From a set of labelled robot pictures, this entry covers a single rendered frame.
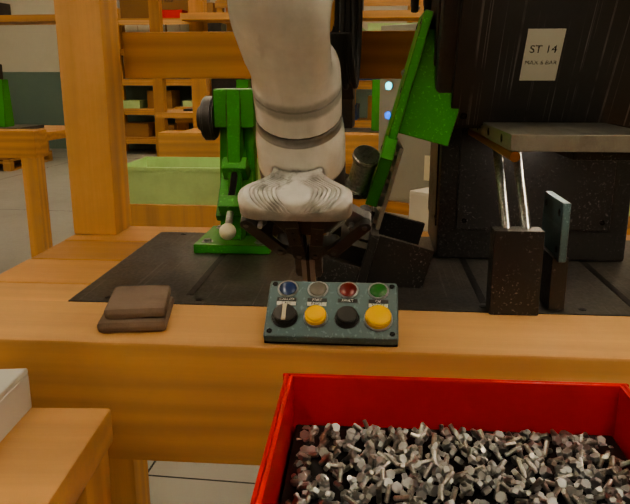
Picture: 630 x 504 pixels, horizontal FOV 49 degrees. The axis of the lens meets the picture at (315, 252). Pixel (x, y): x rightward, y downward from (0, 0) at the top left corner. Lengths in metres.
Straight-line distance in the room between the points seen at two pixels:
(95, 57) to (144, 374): 0.76
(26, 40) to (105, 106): 11.25
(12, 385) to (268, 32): 0.45
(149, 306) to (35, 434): 0.19
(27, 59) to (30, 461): 12.04
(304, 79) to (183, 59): 0.96
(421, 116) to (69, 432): 0.58
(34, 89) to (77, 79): 11.18
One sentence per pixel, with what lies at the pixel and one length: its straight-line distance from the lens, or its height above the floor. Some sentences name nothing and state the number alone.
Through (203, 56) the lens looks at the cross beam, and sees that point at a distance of 1.44.
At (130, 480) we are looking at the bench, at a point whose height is 0.32.
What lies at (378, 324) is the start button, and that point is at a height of 0.93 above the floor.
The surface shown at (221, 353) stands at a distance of 0.78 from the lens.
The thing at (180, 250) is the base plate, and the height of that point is 0.90.
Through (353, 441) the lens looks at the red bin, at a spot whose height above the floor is 0.88.
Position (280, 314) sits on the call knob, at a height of 0.93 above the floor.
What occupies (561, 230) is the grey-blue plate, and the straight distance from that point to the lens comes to 0.90.
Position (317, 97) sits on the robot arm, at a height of 1.18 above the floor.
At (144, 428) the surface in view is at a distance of 0.85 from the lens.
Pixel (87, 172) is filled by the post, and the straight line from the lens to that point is 1.44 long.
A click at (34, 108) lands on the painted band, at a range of 12.63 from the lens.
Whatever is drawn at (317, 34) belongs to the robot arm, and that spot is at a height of 1.22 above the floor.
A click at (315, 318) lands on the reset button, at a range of 0.76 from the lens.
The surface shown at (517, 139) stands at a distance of 0.78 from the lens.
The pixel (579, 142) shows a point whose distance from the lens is 0.79.
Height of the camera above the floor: 1.19
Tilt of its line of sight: 14 degrees down
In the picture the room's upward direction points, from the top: straight up
